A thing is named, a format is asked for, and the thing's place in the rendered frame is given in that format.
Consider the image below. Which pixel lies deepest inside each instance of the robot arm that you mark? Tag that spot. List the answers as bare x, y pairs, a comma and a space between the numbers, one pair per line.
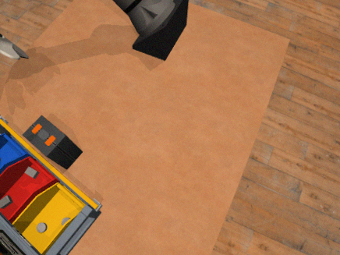
146, 15

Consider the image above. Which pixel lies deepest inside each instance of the yellow open bin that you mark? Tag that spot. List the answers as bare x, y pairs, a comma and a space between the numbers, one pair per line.
50, 207

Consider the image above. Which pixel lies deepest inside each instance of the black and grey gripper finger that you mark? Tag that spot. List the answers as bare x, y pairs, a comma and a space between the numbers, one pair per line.
6, 48

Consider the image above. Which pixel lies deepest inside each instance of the blue open bin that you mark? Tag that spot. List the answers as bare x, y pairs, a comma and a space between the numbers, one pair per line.
9, 150

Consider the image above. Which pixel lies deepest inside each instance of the red bin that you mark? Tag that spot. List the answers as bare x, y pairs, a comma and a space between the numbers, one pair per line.
22, 188

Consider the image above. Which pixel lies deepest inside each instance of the yellow bar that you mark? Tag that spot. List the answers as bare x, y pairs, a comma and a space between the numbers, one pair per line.
53, 169

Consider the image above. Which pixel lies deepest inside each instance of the grey disc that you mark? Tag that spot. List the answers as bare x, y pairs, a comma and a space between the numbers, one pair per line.
42, 227
64, 220

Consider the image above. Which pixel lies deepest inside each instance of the grey metal shelf rack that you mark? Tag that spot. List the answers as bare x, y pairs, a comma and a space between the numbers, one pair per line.
69, 238

